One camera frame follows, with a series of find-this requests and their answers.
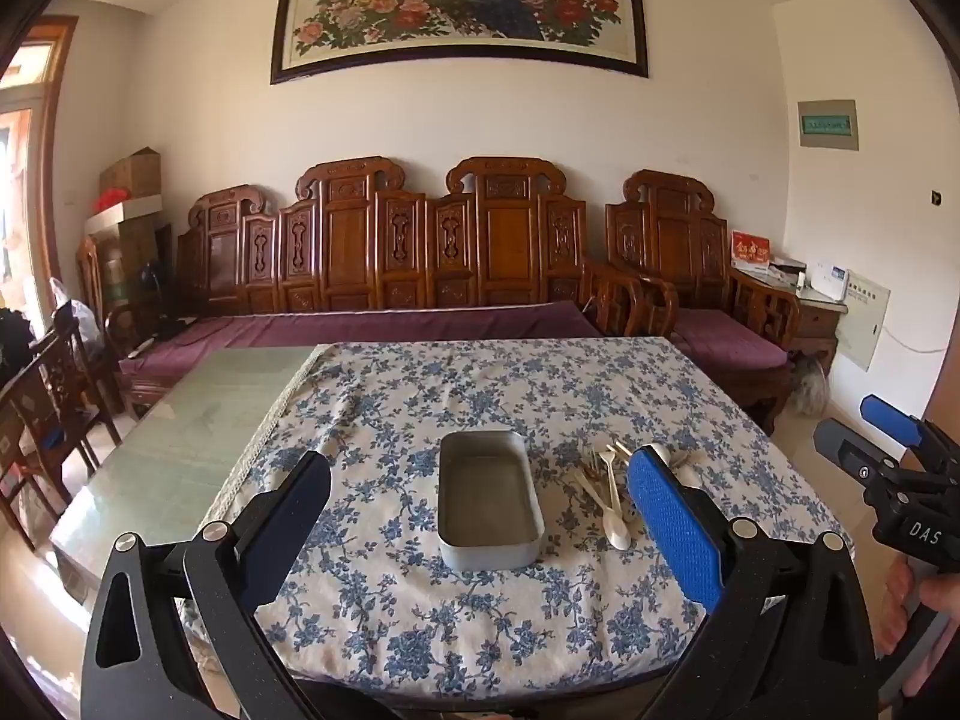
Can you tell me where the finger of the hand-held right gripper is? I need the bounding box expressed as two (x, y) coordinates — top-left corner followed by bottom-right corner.
(860, 394), (960, 470)
(814, 420), (916, 497)

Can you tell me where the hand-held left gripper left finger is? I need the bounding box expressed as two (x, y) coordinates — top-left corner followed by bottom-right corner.
(81, 451), (335, 720)

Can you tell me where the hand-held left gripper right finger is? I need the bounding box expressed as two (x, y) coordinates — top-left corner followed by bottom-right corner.
(626, 444), (878, 720)

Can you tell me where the white plastic ladle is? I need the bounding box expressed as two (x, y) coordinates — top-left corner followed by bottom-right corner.
(604, 442), (676, 550)

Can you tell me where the grey metal tray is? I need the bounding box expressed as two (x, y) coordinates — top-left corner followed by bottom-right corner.
(437, 430), (545, 572)

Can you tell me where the person's right hand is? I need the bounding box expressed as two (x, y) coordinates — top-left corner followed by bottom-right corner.
(877, 559), (960, 657)

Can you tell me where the wooden side table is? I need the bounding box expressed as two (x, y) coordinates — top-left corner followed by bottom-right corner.
(780, 291), (848, 377)

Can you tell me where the white printed box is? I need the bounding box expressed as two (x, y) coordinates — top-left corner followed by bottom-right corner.
(799, 261), (853, 302)

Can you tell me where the purple armchair cushion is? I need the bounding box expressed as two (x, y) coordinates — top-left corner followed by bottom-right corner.
(673, 307), (792, 370)

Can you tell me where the purple sofa cushion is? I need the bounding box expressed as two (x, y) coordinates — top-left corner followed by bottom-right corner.
(120, 300), (605, 377)

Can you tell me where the blue floral tablecloth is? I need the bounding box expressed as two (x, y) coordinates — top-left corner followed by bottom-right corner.
(202, 336), (856, 692)

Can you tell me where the red printed box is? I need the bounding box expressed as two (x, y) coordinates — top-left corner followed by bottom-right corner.
(730, 231), (773, 275)

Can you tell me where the wooden dining chair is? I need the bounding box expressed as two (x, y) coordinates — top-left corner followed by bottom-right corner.
(30, 300), (122, 470)
(0, 375), (80, 550)

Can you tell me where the long carved wooden sofa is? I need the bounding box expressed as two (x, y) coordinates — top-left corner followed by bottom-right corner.
(105, 156), (647, 421)

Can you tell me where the carved wooden armchair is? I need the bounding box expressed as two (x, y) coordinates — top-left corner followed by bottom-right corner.
(606, 169), (803, 436)

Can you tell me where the white plastic bag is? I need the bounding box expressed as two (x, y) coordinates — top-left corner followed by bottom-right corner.
(49, 277), (100, 350)

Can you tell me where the large printed cardboard box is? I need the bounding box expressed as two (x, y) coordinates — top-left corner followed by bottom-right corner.
(84, 195), (175, 331)

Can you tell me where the black bag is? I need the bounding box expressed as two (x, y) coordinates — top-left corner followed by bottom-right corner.
(0, 307), (35, 385)

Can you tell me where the brown cardboard box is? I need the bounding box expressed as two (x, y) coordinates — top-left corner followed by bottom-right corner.
(100, 146), (162, 200)

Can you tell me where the framed floral peacock painting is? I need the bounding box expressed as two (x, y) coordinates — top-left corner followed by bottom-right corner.
(270, 0), (650, 86)

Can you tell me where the beige wall panel door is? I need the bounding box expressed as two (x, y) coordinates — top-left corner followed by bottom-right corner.
(835, 270), (892, 373)

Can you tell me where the grey wall box green label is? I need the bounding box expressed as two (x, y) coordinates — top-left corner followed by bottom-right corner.
(796, 99), (857, 153)

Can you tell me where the wooden door frame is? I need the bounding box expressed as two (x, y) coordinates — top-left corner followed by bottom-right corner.
(0, 15), (80, 316)

